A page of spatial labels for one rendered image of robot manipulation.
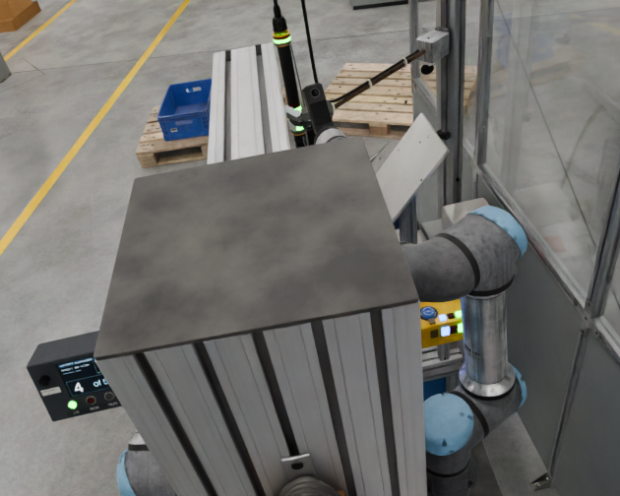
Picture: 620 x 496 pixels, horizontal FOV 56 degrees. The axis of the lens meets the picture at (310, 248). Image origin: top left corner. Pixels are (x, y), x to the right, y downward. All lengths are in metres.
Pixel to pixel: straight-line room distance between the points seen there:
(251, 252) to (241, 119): 0.25
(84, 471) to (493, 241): 2.40
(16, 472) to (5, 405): 0.44
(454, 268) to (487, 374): 0.34
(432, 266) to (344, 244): 0.52
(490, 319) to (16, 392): 2.84
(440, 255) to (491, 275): 0.11
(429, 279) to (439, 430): 0.39
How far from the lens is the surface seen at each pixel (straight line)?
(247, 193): 0.57
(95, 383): 1.69
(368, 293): 0.44
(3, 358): 3.79
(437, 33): 2.08
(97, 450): 3.09
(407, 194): 1.92
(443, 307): 1.74
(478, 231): 1.04
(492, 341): 1.21
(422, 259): 1.00
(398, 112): 4.68
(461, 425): 1.28
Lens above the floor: 2.34
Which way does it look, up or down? 40 degrees down
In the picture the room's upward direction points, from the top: 11 degrees counter-clockwise
